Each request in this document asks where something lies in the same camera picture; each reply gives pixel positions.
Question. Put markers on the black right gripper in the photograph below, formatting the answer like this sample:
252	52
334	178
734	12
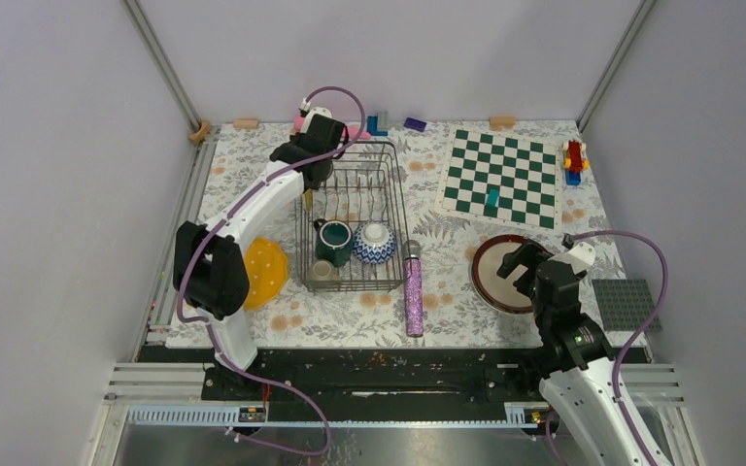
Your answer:
521	255

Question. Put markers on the green woven bamboo plate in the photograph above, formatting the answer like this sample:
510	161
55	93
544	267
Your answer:
308	200

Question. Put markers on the black glossy plate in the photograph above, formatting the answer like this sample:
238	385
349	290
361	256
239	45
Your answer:
497	292

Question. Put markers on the dark green mug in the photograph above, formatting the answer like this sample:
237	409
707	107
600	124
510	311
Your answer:
334	241

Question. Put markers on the blue white patterned bowl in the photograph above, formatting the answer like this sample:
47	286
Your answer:
373	243

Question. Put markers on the small beige cup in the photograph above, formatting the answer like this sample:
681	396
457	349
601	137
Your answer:
322	273

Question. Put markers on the yellow polka dot plate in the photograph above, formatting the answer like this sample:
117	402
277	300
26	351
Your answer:
267	269

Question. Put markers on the purple glitter microphone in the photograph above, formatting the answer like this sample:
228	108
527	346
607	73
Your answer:
413	289

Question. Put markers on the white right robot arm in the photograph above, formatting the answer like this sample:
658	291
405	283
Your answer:
576	369

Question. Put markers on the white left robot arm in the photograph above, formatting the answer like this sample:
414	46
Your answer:
210	268

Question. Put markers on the pink toy microphone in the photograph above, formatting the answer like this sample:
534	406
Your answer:
302	123

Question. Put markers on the teal block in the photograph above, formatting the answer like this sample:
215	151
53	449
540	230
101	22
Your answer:
491	203

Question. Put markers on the blue grey toy bricks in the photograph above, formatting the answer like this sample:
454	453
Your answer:
377	125

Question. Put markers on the floral table mat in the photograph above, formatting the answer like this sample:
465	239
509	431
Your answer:
454	314

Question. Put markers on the green white chessboard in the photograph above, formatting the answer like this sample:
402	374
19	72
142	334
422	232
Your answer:
526	173

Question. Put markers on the left wooden block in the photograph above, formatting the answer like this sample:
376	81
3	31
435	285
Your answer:
245	123

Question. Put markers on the red yellow blue toy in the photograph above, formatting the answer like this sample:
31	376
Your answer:
575	161

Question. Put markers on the purple toy brick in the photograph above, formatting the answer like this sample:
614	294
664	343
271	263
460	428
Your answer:
415	124

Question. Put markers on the grey lego baseplate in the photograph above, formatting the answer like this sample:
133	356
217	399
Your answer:
623	304

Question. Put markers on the corner wooden block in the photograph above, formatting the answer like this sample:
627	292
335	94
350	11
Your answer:
201	133

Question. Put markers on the right wooden block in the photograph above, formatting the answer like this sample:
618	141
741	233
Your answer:
500	123

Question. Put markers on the grey wire dish rack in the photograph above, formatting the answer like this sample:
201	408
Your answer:
365	186

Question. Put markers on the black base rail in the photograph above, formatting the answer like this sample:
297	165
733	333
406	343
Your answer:
370	384

